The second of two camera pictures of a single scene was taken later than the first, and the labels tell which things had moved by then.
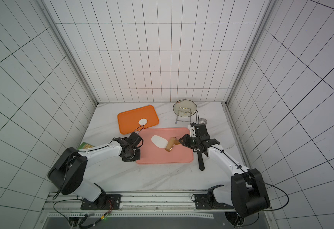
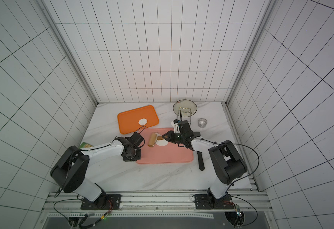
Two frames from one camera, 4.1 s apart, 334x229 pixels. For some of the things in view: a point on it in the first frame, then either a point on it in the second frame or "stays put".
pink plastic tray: x=151 y=153 stays put
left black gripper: x=136 y=157 stays put
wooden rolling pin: x=172 y=141 to x=154 y=137
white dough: x=159 y=141 stays put
